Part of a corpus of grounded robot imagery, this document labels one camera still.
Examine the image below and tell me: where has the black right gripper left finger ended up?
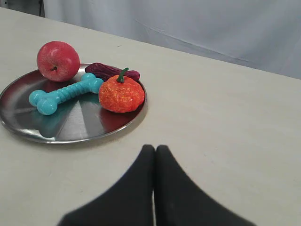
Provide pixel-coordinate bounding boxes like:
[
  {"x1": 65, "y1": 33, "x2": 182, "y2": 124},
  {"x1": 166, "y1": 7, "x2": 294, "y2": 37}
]
[{"x1": 59, "y1": 145, "x2": 155, "y2": 226}]

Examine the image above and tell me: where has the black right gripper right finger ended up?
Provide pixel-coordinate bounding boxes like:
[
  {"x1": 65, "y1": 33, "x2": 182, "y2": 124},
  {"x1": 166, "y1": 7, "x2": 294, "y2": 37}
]
[{"x1": 154, "y1": 145, "x2": 253, "y2": 226}]

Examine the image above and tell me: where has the teal toy bone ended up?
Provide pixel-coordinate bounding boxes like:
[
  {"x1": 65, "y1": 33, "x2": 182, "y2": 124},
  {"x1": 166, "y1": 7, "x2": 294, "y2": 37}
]
[{"x1": 29, "y1": 73, "x2": 103, "y2": 115}]

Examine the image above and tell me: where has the round steel plate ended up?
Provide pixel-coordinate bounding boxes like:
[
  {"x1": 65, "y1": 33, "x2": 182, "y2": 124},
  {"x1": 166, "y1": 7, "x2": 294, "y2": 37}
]
[{"x1": 0, "y1": 63, "x2": 147, "y2": 144}]

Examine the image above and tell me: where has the orange toy pumpkin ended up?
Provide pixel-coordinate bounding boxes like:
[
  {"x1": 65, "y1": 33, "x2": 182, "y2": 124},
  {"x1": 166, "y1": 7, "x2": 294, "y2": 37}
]
[{"x1": 98, "y1": 68, "x2": 145, "y2": 113}]

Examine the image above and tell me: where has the purple toy sweet potato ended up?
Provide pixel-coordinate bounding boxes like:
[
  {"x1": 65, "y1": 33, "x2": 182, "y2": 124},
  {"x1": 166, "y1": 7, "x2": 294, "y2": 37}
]
[{"x1": 85, "y1": 63, "x2": 140, "y2": 81}]

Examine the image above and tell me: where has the red apple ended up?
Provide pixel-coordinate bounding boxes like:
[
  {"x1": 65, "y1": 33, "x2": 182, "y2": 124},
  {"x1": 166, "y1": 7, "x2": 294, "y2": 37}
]
[{"x1": 36, "y1": 41, "x2": 80, "y2": 82}]

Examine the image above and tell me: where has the white backdrop cloth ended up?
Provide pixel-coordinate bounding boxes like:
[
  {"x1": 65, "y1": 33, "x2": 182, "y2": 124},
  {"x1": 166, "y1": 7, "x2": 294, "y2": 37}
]
[{"x1": 44, "y1": 0, "x2": 301, "y2": 79}]

